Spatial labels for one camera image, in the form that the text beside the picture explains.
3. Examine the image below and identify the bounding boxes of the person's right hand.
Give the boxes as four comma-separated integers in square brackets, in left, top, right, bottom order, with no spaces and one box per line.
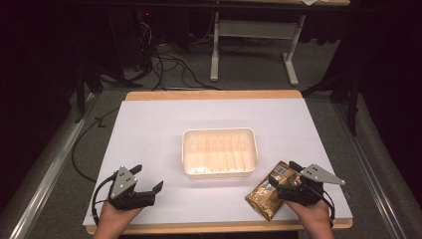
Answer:
[286,198,334,233]

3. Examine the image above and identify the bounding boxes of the white metal desk frame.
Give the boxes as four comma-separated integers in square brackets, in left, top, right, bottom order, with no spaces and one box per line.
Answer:
[209,0,351,88]

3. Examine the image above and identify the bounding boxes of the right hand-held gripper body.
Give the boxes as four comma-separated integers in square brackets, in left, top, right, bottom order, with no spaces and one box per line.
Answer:
[277,163,346,207]

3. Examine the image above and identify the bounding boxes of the black floor cable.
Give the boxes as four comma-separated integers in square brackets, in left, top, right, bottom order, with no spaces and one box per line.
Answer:
[71,107,120,184]

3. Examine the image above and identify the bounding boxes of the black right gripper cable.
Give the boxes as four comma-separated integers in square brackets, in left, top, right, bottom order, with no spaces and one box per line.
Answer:
[318,190,336,229]

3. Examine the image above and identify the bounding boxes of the bundle of black cables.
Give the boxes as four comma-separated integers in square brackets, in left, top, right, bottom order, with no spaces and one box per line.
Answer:
[132,19,223,92]

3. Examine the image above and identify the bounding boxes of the white plastic tray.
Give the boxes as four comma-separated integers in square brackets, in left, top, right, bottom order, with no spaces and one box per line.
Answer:
[181,127,259,179]

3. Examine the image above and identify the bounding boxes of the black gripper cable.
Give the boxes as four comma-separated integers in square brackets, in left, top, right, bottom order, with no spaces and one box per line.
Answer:
[91,170,119,227]
[318,190,336,229]

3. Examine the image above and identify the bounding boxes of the silver floor rail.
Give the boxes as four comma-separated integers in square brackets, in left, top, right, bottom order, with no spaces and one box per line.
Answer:
[332,103,409,239]
[0,93,101,239]

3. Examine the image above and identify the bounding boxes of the gold foil snack packet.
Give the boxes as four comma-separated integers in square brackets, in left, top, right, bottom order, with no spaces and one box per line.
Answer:
[244,160,303,222]

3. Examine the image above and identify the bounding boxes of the white paper sheet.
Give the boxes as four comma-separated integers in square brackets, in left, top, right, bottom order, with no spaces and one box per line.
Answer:
[83,98,354,227]

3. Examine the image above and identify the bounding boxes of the black stand leg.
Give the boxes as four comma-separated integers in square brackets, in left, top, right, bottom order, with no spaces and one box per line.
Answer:
[301,71,360,136]
[73,59,143,124]

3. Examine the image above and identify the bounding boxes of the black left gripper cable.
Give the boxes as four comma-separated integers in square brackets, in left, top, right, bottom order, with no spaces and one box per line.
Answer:
[91,170,119,227]

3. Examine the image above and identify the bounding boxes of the person's left hand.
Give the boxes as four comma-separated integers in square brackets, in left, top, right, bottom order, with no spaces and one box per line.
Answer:
[99,199,144,231]

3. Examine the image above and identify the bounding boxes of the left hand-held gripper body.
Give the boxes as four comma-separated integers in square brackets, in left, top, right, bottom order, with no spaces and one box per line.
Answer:
[107,165,156,211]

